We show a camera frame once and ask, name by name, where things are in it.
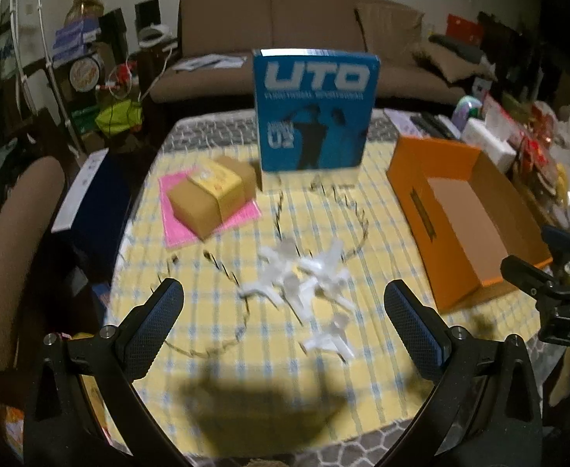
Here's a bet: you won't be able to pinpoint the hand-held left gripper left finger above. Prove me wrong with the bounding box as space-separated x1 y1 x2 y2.
25 277 186 467

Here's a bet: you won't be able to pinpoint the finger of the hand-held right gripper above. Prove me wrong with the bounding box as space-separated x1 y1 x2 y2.
540 226 570 266
500 254 565 302

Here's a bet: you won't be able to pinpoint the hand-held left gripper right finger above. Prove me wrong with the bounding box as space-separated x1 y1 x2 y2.
384 279 545 467

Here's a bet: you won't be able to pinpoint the black zigzag wire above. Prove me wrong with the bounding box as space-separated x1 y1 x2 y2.
156 248 252 358
271 189 288 244
309 175 369 260

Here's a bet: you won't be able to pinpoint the orange cardboard box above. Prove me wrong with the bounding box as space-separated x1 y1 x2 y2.
386 135 553 313

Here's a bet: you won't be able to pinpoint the small cardboard box yellow tape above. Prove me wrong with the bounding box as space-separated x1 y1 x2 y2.
167 156 259 240

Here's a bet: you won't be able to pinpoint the pile of white plastic clips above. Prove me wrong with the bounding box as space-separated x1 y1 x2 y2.
236 238 359 365

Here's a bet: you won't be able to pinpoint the blue printed box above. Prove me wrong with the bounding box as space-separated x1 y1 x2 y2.
252 49 382 173

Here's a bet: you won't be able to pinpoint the yellow plaid tablecloth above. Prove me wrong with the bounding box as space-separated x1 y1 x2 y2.
102 117 549 458

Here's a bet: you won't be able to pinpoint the pink cloth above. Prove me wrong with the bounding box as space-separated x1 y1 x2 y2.
158 170 262 249

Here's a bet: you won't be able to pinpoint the pile of snack packets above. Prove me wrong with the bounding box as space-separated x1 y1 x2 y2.
480 92 570 234

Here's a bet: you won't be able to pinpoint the white tissue box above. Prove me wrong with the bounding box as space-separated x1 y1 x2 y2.
463 118 517 171

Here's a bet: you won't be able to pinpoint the navy box with white label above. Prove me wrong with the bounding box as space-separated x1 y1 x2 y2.
51 150 135 278

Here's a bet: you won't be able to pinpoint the purple and green bottle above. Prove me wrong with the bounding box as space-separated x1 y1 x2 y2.
453 95 485 127

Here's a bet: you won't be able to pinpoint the black remote control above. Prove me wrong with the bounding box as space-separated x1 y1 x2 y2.
431 113 462 137
410 113 449 139

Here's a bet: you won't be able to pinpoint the brown chair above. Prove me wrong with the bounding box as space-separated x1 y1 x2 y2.
0 156 67 400

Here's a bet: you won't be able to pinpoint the brown throw pillow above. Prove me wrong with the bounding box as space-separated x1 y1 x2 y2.
414 39 497 83

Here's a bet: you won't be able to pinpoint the lime green bag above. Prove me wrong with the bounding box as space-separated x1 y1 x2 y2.
95 100 144 134

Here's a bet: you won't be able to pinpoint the dark grey garment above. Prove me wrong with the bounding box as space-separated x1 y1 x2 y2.
428 33 490 66

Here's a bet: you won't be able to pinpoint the red box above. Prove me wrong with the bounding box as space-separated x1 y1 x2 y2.
447 14 485 47

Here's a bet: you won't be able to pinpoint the round white and orange tin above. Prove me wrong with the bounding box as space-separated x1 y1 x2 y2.
69 53 102 92

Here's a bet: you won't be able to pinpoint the papers on sofa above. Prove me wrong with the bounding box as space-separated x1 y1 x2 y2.
173 53 247 72

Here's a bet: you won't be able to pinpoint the white rounded device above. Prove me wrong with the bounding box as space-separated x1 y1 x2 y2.
138 24 169 47

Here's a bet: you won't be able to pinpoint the white pole rack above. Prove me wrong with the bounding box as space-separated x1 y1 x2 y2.
10 0 86 151

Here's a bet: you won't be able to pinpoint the black box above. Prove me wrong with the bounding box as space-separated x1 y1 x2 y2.
99 8 127 59

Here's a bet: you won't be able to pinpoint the stack of blue boxes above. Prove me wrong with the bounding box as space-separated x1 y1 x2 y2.
51 19 101 59

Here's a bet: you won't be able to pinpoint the black square speaker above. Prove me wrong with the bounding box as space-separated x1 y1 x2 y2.
135 0 162 27

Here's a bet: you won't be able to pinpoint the brown sofa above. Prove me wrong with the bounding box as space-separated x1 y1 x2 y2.
146 0 500 105

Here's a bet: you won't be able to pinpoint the white cable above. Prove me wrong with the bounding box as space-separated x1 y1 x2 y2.
141 41 176 103

